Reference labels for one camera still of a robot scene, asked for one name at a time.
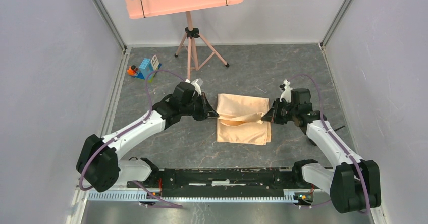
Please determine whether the colourful toy brick house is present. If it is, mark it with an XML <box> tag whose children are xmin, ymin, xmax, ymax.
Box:
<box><xmin>136</xmin><ymin>55</ymin><xmax>162</xmax><ymax>82</ymax></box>

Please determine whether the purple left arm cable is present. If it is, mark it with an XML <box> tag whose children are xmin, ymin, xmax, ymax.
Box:
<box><xmin>78</xmin><ymin>70</ymin><xmax>185</xmax><ymax>209</ymax></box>

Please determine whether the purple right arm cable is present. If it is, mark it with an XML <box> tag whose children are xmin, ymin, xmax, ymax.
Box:
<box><xmin>287</xmin><ymin>74</ymin><xmax>372</xmax><ymax>213</ymax></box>

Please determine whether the grey slotted cable duct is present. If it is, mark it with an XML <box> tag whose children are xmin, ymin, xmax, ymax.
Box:
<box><xmin>87</xmin><ymin>190</ymin><xmax>313</xmax><ymax>204</ymax></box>

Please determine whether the peach satin napkin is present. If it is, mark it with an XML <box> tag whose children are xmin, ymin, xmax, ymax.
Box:
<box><xmin>217</xmin><ymin>93</ymin><xmax>272</xmax><ymax>146</ymax></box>

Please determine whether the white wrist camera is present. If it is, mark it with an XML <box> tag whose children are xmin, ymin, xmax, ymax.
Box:
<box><xmin>185</xmin><ymin>78</ymin><xmax>203</xmax><ymax>95</ymax></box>
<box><xmin>279</xmin><ymin>79</ymin><xmax>293</xmax><ymax>103</ymax></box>

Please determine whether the orange toy figure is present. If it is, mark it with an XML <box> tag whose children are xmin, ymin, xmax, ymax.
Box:
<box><xmin>127</xmin><ymin>65</ymin><xmax>138</xmax><ymax>77</ymax></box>

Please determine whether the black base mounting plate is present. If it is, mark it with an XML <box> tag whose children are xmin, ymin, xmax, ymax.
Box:
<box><xmin>142</xmin><ymin>167</ymin><xmax>319</xmax><ymax>198</ymax></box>

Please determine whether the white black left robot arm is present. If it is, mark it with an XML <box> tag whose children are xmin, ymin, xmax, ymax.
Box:
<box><xmin>76</xmin><ymin>79</ymin><xmax>219</xmax><ymax>192</ymax></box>

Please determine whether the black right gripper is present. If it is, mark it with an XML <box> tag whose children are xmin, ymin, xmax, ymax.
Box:
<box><xmin>261</xmin><ymin>98</ymin><xmax>297</xmax><ymax>125</ymax></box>

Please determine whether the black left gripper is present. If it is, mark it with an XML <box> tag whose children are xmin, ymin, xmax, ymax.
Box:
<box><xmin>181</xmin><ymin>92</ymin><xmax>219</xmax><ymax>122</ymax></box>

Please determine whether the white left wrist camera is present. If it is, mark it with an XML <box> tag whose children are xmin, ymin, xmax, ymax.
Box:
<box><xmin>185</xmin><ymin>78</ymin><xmax>203</xmax><ymax>95</ymax></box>

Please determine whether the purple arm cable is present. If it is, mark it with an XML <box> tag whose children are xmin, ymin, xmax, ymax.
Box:
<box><xmin>78</xmin><ymin>70</ymin><xmax>185</xmax><ymax>209</ymax></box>
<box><xmin>287</xmin><ymin>74</ymin><xmax>372</xmax><ymax>213</ymax></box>

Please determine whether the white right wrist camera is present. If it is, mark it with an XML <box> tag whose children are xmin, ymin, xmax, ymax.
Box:
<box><xmin>279</xmin><ymin>79</ymin><xmax>293</xmax><ymax>103</ymax></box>

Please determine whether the pink music stand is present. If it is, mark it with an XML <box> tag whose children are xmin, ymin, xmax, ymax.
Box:
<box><xmin>125</xmin><ymin>0</ymin><xmax>244</xmax><ymax>78</ymax></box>

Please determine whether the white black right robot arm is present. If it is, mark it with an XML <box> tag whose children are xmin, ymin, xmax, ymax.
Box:
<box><xmin>261</xmin><ymin>84</ymin><xmax>382</xmax><ymax>213</ymax></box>

